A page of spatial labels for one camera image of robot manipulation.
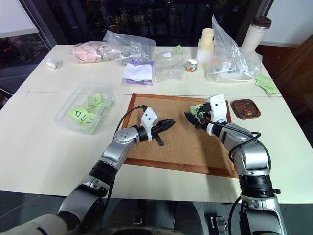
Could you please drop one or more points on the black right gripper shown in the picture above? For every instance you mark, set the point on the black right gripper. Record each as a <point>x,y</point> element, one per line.
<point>203,118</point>

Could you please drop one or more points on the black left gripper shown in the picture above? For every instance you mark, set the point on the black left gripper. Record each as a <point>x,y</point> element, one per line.
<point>157,131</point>

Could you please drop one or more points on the green sticky note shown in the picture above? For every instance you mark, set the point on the green sticky note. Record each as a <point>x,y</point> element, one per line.
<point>194,109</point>

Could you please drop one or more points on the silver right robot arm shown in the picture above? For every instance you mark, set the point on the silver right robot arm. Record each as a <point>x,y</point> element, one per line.
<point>252,156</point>

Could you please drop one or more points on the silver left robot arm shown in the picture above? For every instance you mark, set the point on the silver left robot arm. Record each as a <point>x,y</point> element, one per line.
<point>115,149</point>

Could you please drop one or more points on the brown wooden tray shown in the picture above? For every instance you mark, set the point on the brown wooden tray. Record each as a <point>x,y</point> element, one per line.
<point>238,110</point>

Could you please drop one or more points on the small jar of pushpins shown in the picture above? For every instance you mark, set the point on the small jar of pushpins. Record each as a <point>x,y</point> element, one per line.
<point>191,65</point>

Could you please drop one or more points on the plain folded green note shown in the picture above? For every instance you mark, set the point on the plain folded green note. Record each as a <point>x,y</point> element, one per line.
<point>108,102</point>

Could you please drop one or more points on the small crumpled green note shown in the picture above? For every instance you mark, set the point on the small crumpled green note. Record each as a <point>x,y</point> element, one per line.
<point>178,49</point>

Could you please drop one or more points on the green note with dash mark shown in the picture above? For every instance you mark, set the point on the green note with dash mark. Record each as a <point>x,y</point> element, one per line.
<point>94,108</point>

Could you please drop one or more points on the green note with small marks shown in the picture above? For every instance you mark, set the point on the green note with small marks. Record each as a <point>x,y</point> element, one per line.
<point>94,99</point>

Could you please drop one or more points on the green note with triangles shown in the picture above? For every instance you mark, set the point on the green note with triangles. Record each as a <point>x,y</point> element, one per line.
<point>79,115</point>

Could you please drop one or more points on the clear plastic box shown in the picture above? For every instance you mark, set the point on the clear plastic box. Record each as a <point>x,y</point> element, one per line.
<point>73,98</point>

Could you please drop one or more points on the wood framed cork board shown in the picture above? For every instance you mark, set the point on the wood framed cork board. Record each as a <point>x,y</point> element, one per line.
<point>178,151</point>

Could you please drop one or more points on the flat clear zip bag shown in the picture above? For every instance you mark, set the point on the flat clear zip bag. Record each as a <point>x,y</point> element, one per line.
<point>168,67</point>

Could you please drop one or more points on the purple tissue pack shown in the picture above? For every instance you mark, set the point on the purple tissue pack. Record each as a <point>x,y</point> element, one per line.
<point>137,73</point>

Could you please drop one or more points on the translucent white plastic container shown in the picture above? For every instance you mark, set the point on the translucent white plastic container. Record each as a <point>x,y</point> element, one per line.
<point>204,55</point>

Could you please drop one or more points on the pile of green notes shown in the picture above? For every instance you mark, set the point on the pile of green notes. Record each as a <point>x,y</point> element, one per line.
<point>265,84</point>

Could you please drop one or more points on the cream plastic cup stack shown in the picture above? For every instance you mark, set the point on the cream plastic cup stack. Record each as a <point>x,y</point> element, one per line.
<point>207,36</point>

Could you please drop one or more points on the crumpled clear plastic bag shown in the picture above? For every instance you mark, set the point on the crumpled clear plastic bag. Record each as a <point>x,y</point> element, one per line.
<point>129,45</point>

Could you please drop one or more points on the white bottle with brown lid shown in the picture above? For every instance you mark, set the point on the white bottle with brown lid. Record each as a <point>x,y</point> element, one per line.
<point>253,34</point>

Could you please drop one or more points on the pink cloth in clear bag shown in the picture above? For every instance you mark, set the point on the pink cloth in clear bag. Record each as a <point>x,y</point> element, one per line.
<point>85,52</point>

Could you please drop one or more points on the white tape roll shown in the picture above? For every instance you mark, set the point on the white tape roll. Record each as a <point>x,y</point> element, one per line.
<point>51,64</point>

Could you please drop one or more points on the beige rounded robot body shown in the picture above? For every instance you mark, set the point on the beige rounded robot body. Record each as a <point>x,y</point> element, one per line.
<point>31,225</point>

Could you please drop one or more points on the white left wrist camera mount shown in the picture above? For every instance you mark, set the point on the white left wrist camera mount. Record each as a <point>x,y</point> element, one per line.
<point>149,118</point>

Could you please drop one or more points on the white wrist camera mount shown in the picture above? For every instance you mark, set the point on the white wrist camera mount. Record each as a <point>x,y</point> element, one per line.
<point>149,118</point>
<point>217,106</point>

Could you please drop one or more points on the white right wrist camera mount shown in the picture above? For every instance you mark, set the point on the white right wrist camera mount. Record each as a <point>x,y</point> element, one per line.
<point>217,106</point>

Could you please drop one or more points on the black metal bracket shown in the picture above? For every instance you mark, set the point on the black metal bracket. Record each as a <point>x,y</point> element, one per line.
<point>216,222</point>

